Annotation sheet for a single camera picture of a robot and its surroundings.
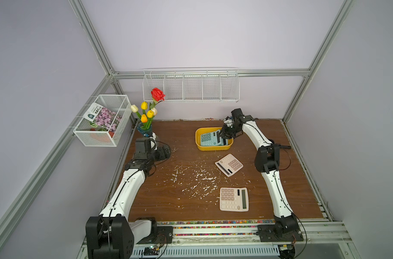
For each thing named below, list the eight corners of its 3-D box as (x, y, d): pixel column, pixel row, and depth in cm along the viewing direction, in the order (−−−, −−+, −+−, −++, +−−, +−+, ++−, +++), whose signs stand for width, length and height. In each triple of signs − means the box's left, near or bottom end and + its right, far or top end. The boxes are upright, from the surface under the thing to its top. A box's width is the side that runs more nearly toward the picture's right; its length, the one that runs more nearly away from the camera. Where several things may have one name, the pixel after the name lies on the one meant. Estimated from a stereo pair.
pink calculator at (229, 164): (226, 178, 93) (227, 175, 91) (215, 164, 99) (215, 161, 97) (242, 167, 98) (243, 164, 95) (230, 154, 104) (231, 151, 101)
